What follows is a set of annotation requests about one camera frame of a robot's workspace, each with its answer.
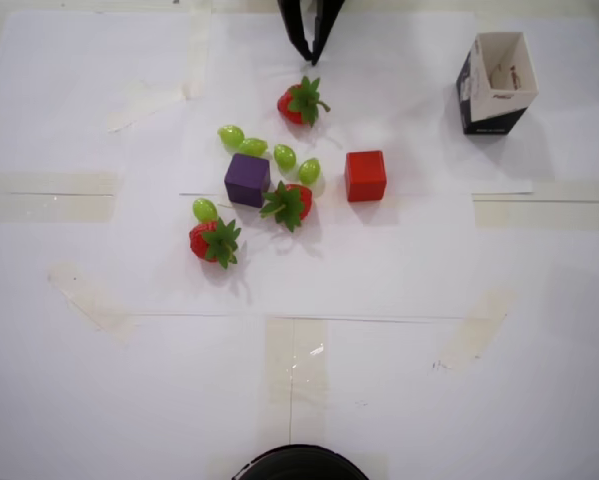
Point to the open white black cardboard box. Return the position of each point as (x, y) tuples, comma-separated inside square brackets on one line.
[(494, 122)]

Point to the beige masking tape strip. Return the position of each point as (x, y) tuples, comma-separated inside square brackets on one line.
[(554, 212), (479, 325), (44, 200), (144, 107), (198, 50), (279, 360), (89, 300)]

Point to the green plastic grape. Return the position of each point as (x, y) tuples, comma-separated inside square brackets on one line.
[(284, 156), (204, 209), (309, 171), (230, 136), (253, 146)]

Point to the black round dome object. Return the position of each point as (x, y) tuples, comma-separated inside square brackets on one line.
[(299, 465)]

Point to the red wooden cube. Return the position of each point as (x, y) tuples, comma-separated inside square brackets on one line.
[(365, 175)]

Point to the purple wooden cube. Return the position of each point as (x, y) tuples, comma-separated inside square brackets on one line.
[(246, 180)]

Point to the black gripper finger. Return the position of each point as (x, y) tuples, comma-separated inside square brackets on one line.
[(294, 25), (326, 25)]

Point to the red plastic strawberry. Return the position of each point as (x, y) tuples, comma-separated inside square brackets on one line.
[(299, 200), (201, 242), (290, 106)]

